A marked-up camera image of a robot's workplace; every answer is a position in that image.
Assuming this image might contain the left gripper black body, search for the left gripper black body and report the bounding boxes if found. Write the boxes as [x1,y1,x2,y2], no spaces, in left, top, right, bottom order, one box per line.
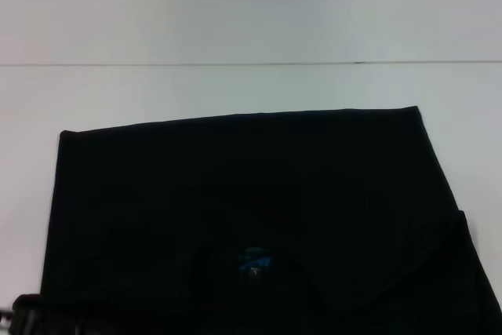
[10,293,42,335]

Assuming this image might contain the black shirt with FREE print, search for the black shirt with FREE print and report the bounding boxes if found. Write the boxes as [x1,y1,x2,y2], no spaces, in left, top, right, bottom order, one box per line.
[38,105,502,335]

